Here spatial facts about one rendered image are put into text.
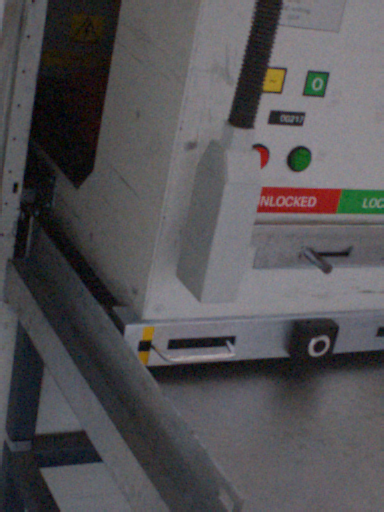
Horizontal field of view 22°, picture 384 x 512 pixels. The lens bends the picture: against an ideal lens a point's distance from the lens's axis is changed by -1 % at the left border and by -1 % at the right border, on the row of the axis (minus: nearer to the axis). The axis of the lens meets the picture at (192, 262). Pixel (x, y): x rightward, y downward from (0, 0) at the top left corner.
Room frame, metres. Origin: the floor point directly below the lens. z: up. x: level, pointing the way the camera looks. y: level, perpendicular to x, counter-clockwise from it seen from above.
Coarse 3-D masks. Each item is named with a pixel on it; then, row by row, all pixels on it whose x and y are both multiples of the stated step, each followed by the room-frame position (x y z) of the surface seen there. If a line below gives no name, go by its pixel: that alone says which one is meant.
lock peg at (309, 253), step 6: (306, 246) 1.21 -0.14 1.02; (312, 246) 1.21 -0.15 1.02; (306, 252) 1.20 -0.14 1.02; (312, 252) 1.20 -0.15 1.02; (306, 258) 1.21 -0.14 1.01; (312, 258) 1.19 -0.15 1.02; (318, 258) 1.18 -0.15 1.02; (318, 264) 1.17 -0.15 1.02; (324, 264) 1.17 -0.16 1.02; (324, 270) 1.16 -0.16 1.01; (330, 270) 1.16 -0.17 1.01
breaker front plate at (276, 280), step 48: (240, 0) 1.13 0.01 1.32; (240, 48) 1.14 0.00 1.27; (288, 48) 1.17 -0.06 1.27; (336, 48) 1.20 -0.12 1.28; (192, 96) 1.11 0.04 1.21; (288, 96) 1.17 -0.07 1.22; (336, 96) 1.21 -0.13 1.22; (192, 144) 1.11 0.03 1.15; (288, 144) 1.18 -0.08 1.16; (336, 144) 1.21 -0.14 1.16; (240, 288) 1.17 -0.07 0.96; (288, 288) 1.20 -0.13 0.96; (336, 288) 1.24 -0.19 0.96
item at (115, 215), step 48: (144, 0) 1.24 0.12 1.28; (192, 0) 1.12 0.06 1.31; (144, 48) 1.22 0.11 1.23; (192, 48) 1.11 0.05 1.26; (144, 96) 1.19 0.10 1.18; (144, 144) 1.17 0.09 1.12; (96, 192) 1.28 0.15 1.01; (144, 192) 1.15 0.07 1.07; (96, 240) 1.26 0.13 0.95; (144, 240) 1.13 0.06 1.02; (144, 288) 1.11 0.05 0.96
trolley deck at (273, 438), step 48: (48, 336) 1.18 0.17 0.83; (96, 384) 1.07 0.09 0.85; (192, 384) 1.11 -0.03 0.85; (240, 384) 1.14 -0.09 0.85; (288, 384) 1.16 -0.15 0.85; (336, 384) 1.19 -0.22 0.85; (96, 432) 1.02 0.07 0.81; (240, 432) 1.02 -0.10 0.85; (288, 432) 1.05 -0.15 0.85; (336, 432) 1.07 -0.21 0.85; (144, 480) 0.90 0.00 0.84; (240, 480) 0.93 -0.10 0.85; (288, 480) 0.94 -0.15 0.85; (336, 480) 0.96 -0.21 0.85
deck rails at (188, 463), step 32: (32, 256) 1.37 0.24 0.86; (64, 288) 1.24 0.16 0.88; (96, 320) 1.14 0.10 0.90; (96, 352) 1.12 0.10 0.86; (128, 352) 1.05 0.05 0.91; (128, 384) 1.03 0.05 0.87; (128, 416) 1.01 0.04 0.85; (160, 416) 0.96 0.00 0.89; (160, 448) 0.94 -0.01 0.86; (192, 448) 0.89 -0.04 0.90; (192, 480) 0.88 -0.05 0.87; (224, 480) 0.83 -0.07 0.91
